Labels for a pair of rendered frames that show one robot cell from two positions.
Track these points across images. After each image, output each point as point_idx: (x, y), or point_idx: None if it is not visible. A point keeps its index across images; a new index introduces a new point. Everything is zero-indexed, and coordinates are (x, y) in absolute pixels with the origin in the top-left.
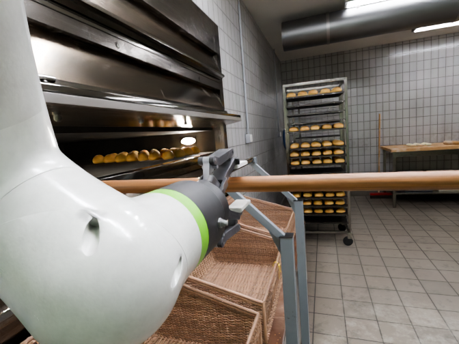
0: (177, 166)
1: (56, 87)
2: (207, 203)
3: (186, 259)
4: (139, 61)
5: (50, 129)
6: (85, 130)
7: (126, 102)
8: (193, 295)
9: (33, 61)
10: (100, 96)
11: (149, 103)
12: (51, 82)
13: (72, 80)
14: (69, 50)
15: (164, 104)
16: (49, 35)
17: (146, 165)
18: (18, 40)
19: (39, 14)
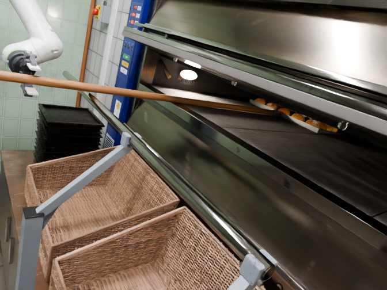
0: (309, 197)
1: (154, 37)
2: (10, 54)
3: (4, 56)
4: (326, 6)
5: (33, 33)
6: (238, 86)
7: (185, 51)
8: (131, 243)
9: (26, 19)
10: (170, 44)
11: (208, 56)
12: (186, 37)
13: (209, 35)
14: (231, 11)
15: (230, 63)
16: (227, 2)
17: (298, 168)
18: (21, 16)
19: None
